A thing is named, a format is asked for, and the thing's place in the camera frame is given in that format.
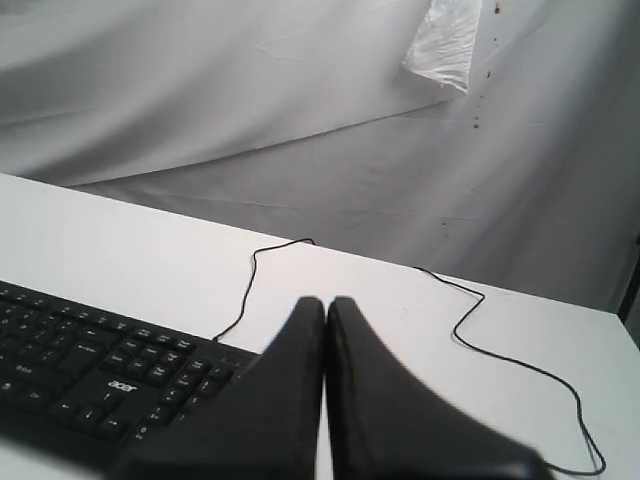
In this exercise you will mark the white backdrop cloth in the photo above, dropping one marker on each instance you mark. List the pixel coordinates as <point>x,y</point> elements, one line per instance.
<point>298,119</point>

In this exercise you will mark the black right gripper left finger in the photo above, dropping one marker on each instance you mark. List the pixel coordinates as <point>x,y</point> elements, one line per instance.
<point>264,426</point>

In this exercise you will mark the crumpled white plastic sheet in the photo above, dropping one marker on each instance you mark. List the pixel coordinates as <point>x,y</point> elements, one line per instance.
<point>443,47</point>

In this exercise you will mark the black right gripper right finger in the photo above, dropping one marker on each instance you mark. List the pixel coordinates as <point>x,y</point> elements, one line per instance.
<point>384,423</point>

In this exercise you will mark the black acer keyboard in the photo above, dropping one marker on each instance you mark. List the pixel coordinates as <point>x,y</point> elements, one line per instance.
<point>85,383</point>

